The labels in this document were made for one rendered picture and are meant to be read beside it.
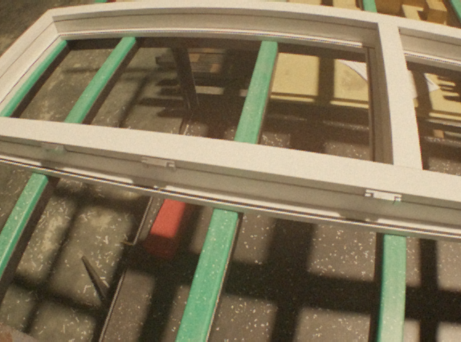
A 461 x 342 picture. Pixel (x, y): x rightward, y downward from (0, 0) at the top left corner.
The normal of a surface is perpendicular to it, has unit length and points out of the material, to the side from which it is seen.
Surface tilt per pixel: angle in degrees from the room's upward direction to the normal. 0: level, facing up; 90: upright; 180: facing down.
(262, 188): 90
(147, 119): 0
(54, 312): 0
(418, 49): 90
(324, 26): 90
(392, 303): 0
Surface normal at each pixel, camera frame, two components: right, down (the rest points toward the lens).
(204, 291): -0.11, -0.60
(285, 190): -0.25, 0.79
